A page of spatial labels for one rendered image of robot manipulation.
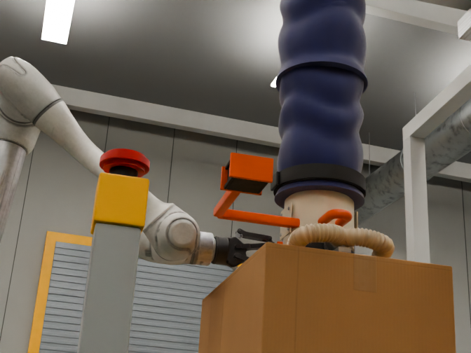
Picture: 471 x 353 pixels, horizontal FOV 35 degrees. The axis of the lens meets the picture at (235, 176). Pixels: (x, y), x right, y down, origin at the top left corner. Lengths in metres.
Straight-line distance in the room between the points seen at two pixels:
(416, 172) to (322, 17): 3.76
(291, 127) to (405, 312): 0.58
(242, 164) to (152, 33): 8.96
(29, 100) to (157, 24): 8.19
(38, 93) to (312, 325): 0.97
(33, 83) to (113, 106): 9.94
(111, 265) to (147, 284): 10.57
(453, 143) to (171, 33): 3.98
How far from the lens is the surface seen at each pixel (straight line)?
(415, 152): 5.70
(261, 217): 1.73
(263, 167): 1.45
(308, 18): 1.96
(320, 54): 1.90
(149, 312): 11.48
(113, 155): 1.03
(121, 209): 1.00
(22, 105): 2.02
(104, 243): 0.99
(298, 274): 1.46
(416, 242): 5.43
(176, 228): 1.76
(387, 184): 11.31
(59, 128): 2.00
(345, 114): 1.85
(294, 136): 1.82
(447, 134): 9.98
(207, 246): 1.97
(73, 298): 11.37
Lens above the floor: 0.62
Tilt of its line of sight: 22 degrees up
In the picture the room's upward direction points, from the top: 3 degrees clockwise
